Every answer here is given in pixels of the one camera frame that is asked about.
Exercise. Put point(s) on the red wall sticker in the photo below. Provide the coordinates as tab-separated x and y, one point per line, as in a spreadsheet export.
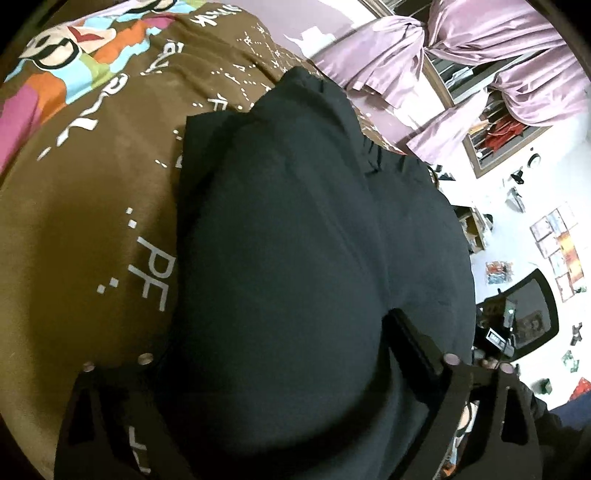
581	390

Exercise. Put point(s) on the colourful wall picture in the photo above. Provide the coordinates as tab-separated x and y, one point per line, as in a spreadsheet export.
499	272

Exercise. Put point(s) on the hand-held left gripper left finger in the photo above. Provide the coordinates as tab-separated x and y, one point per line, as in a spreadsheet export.
115	392

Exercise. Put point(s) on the white round wall fixture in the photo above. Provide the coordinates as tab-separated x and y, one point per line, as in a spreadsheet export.
534	160

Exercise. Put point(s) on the group of wall photos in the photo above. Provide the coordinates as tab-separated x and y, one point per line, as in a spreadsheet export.
565	244

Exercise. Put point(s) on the black wall hook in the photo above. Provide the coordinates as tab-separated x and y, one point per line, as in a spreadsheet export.
517	177

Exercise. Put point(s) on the pink curtains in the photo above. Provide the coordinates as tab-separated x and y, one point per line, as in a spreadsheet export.
472	159

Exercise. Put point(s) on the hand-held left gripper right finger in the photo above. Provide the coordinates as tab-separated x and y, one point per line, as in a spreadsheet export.
415	341

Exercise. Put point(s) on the purple curtain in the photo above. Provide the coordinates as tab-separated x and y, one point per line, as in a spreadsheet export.
374	60
508	37

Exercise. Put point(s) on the red hanging cloth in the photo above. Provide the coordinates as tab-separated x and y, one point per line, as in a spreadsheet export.
501	131

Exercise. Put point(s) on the dark wall sticker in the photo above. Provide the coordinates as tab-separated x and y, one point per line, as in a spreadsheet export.
577	333

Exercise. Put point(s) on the black jacket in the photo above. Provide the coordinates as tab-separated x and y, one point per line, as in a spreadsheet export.
286	230

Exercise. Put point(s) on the black office chair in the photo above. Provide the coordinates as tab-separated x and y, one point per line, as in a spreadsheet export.
531	295

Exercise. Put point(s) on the cardboard box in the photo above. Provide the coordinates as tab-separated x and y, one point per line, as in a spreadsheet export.
473	226

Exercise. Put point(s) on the green wall sticker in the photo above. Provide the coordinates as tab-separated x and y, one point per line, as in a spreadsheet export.
570	361

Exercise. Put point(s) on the brown printed blanket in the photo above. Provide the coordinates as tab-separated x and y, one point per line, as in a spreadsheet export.
92	207

